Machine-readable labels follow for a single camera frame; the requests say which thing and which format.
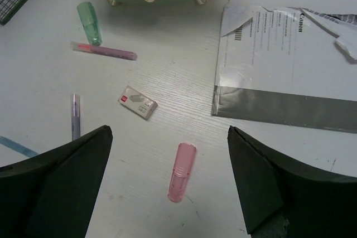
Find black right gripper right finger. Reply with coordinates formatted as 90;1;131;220
228;127;356;237

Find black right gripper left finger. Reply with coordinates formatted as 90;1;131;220
1;125;113;237

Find small staples box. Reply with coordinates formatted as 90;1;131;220
118;86;158;120

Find Canon manual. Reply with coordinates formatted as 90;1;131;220
211;5;356;133

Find blue highlighter pen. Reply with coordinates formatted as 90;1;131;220
0;136;38;158

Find pink highlighter cap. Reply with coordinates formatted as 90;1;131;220
167;143;197;203

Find pink purple highlighter pen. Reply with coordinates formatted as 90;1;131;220
70;41;137;61

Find green highlighter cap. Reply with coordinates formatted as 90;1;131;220
77;2;102;46

